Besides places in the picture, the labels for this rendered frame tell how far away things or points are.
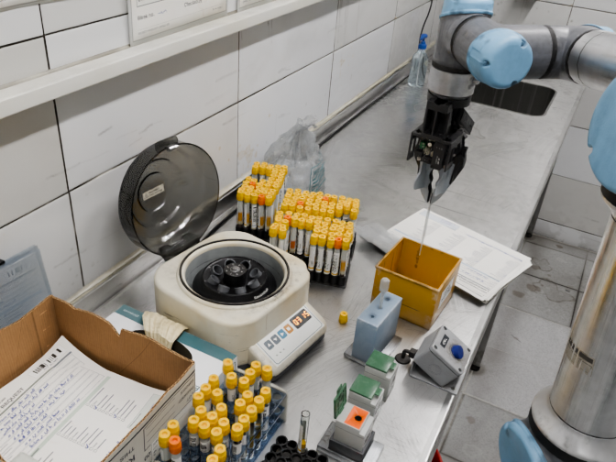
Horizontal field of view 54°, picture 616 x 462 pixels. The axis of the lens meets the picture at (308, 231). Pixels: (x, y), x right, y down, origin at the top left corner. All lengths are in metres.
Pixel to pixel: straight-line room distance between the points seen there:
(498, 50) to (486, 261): 0.67
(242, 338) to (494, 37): 0.60
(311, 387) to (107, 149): 0.55
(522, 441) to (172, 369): 0.49
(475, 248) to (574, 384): 0.80
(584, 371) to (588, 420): 0.06
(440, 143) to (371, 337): 0.35
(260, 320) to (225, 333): 0.06
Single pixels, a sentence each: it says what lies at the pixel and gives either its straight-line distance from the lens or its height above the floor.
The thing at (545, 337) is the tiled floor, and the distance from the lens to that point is 2.75.
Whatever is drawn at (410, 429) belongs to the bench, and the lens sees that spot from 1.05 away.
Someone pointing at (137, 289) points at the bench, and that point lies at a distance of 1.28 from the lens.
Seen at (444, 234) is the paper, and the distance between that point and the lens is 1.50.
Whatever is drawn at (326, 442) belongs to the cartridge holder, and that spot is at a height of 0.89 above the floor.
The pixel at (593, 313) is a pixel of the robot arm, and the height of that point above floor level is 1.29.
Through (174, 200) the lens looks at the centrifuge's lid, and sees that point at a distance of 1.23.
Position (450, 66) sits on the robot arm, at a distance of 0.99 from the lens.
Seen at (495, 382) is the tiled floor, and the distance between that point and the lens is 2.46.
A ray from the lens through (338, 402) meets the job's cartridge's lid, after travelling 0.92.
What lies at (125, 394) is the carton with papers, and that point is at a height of 0.94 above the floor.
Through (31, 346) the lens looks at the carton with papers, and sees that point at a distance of 1.07.
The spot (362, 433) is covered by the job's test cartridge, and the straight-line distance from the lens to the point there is 0.93.
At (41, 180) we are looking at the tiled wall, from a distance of 1.05.
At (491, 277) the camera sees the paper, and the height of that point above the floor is 0.89.
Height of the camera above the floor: 1.66
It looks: 33 degrees down
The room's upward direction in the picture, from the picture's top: 5 degrees clockwise
